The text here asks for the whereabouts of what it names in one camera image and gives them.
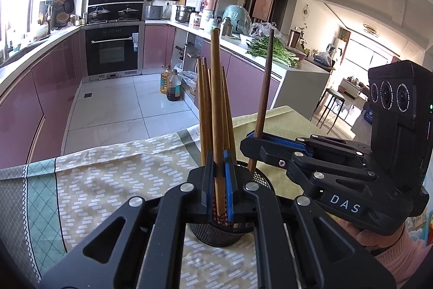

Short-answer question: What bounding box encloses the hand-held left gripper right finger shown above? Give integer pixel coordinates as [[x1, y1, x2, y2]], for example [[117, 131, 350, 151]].
[[224, 149, 396, 289]]

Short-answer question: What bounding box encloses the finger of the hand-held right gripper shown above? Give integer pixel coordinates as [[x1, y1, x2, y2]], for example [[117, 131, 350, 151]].
[[245, 131, 373, 157], [240, 138, 378, 200]]

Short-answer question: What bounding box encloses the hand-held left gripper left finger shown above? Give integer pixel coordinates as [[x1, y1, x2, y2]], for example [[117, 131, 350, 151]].
[[39, 150, 217, 289]]

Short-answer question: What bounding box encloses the black mesh utensil holder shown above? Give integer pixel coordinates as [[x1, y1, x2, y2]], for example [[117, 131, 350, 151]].
[[189, 158, 277, 248]]

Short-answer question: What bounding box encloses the bunch of wooden chopsticks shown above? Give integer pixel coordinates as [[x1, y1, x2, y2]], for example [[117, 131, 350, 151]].
[[197, 57, 237, 168]]

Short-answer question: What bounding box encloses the person's right hand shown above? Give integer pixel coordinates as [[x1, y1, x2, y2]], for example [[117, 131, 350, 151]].
[[337, 219, 405, 255]]

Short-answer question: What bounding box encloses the pink base cabinet run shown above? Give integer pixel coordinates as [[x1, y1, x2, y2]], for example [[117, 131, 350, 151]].
[[0, 27, 85, 170], [142, 20, 331, 122]]

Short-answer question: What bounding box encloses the round black stool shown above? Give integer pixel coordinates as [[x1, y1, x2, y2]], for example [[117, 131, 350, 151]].
[[316, 88, 344, 134]]

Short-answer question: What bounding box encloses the bundle of leafy greens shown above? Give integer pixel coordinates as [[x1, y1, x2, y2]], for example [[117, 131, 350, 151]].
[[246, 35, 301, 69]]

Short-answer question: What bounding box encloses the patterned green beige tablecloth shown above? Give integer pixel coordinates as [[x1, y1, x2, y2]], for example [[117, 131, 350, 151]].
[[0, 105, 356, 289]]

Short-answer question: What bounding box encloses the dark plastic bag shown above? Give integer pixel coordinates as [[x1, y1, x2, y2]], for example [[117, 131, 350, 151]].
[[314, 51, 334, 68]]

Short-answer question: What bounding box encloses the brown tumbler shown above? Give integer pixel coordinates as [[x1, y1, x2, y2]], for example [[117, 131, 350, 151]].
[[288, 30, 302, 49]]

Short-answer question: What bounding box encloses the dark cooking oil bottle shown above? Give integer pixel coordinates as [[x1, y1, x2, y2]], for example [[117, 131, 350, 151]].
[[166, 69, 183, 103]]

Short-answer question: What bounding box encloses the white refrigerator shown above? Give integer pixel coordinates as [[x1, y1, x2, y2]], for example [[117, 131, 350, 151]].
[[333, 36, 349, 56]]

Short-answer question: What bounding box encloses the clear plastic bag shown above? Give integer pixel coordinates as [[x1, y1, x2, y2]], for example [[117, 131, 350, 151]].
[[250, 22, 281, 39]]

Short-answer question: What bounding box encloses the yellow cooking oil bottle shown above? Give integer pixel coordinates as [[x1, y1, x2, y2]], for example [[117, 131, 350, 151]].
[[160, 64, 173, 95]]

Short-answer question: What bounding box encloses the steel thermos flask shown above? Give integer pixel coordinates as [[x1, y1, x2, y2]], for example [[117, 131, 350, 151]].
[[220, 17, 234, 37]]

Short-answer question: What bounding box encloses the teal rounded kitchen appliance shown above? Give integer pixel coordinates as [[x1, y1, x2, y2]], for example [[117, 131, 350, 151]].
[[225, 4, 251, 34]]

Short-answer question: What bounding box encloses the stainless steel stockpot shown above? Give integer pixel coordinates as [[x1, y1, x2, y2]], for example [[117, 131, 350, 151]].
[[175, 4, 196, 22]]

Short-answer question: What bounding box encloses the black integrated stove oven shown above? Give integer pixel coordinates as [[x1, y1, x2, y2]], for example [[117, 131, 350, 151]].
[[83, 0, 146, 78]]

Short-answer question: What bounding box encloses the silver countertop appliance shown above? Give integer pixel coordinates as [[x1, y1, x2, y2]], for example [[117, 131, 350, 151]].
[[145, 5, 164, 20]]

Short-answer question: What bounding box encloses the black lidded cooking pot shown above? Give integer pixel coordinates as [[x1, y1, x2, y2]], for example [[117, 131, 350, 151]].
[[117, 5, 140, 20], [87, 6, 112, 22]]

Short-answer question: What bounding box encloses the pink framed wall picture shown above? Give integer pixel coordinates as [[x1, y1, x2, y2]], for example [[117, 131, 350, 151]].
[[253, 0, 275, 21]]

